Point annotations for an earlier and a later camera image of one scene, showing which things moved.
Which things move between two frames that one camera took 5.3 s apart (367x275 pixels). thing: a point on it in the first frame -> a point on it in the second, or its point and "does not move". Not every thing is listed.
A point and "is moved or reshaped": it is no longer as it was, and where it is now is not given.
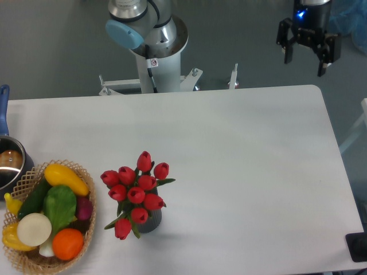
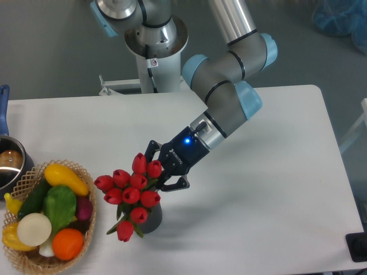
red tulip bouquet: (136, 192) is moved or reshaped
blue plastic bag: (348, 18) does not move
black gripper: (311, 20) -> (178, 157)
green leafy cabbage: (59, 204) does not move
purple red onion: (84, 207) does not move
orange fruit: (67, 244) does not move
